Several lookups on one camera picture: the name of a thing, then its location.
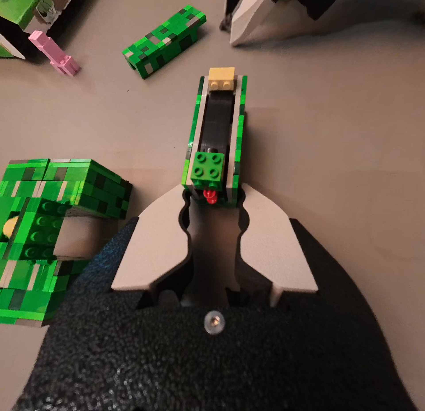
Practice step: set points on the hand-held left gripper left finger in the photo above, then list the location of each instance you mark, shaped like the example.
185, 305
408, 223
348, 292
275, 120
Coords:
149, 251

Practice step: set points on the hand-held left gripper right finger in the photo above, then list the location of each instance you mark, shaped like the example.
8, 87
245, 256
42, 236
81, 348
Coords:
275, 251

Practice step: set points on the green lego panel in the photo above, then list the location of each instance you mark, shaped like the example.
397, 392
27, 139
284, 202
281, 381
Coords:
159, 42

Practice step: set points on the hollow green lego block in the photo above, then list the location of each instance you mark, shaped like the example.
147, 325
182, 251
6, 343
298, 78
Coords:
212, 171

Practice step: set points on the large green lego assembly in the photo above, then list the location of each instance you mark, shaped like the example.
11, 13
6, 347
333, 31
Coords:
93, 185

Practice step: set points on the pink lego pig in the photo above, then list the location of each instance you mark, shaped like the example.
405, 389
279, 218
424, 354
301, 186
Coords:
53, 52

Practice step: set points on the green cardboard set box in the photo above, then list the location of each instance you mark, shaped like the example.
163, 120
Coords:
20, 5

